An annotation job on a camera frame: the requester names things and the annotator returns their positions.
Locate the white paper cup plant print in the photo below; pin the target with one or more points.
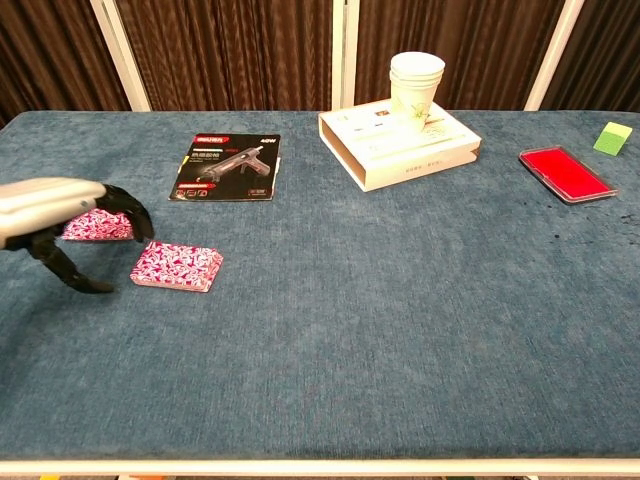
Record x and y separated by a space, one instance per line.
412 105

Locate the white table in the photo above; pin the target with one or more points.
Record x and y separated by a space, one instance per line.
320 468

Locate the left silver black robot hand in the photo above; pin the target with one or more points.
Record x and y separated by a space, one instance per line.
45 205

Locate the white flat cardboard box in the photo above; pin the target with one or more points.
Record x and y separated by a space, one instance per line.
400 160

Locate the white partition frame post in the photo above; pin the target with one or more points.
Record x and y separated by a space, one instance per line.
120 55
345 50
555 55

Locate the white paper cup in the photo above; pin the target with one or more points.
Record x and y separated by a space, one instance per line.
417 62
400 80
399 85

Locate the blue table cloth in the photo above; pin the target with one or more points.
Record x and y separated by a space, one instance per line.
350 325

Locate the dark brown pleated curtain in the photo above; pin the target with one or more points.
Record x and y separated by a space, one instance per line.
605 50
50 50
480 40
230 50

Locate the green block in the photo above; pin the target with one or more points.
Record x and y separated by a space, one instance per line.
611 140

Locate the red ink pad clear case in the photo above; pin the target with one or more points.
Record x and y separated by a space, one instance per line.
565 172

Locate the black glue gun box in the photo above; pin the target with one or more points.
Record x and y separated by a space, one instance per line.
227 167

